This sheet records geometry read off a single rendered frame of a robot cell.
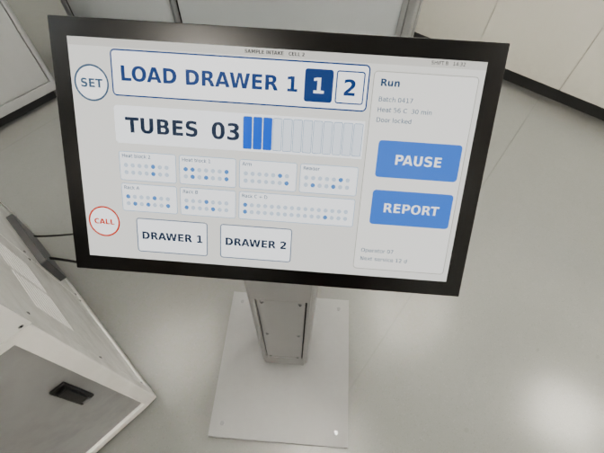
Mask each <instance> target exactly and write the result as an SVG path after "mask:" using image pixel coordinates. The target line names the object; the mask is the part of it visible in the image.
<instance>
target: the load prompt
mask: <svg viewBox="0 0 604 453"><path fill-rule="evenodd" d="M109 52H110V63H111V86H112V96H126V97H139V98H153V99H166V100H180V101H194V102H221V103H234V104H248V105H261V106H275V107H289V108H302V109H316V110H329V111H356V112H367V106H368V97H369V81H370V73H371V65H368V64H353V63H340V62H325V61H311V60H297V59H283V58H255V57H241V56H227V55H212V54H199V53H184V52H170V51H155V50H142V49H114V48H109Z"/></svg>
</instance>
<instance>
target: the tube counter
mask: <svg viewBox="0 0 604 453"><path fill-rule="evenodd" d="M365 122H366V121H356V120H330V119H317V118H303V117H290V116H277V115H263V114H250V113H236V112H222V111H210V112H209V148H211V149H224V150H237V151H250V152H263V153H276V154H290V155H315V156H328V157H341V158H354V159H361V156H362V148H363V139H364V131H365Z"/></svg>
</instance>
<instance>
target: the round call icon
mask: <svg viewBox="0 0 604 453"><path fill-rule="evenodd" d="M86 210H87V219H88V227H89V236H99V237H112V238H122V233H121V221H120V206H109V205H96V204H86Z"/></svg>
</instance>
